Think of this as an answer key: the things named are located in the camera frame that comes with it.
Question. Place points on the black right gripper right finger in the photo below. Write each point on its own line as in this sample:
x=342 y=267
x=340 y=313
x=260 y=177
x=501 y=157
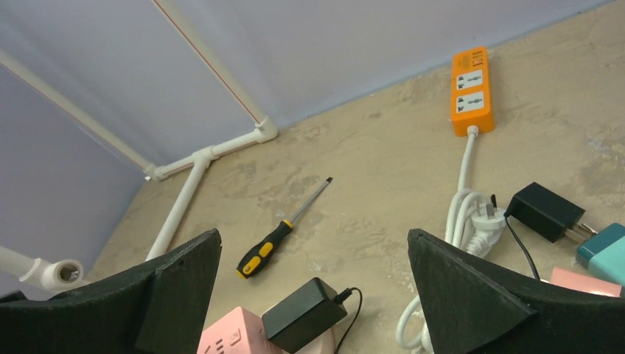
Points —
x=475 y=306

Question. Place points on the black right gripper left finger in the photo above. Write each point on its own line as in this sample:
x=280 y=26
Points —
x=158 y=306

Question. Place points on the pink cube power socket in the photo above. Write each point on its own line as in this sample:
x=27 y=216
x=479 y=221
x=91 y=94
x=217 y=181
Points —
x=242 y=331

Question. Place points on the salmon pink USB charger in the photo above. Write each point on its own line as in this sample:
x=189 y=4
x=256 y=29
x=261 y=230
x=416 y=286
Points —
x=583 y=283

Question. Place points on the black power adapter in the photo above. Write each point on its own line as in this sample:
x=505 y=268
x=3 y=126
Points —
x=304 y=315
x=548 y=214

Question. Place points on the teal USB charger plug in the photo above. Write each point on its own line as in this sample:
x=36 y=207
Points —
x=603 y=254

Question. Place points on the orange power strip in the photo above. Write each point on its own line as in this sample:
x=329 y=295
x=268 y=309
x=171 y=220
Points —
x=471 y=102

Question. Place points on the black yellow flathead screwdriver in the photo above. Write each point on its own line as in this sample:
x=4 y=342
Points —
x=258 y=257

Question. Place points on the white PVC pipe frame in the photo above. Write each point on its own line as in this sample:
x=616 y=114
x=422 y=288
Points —
x=112 y=113

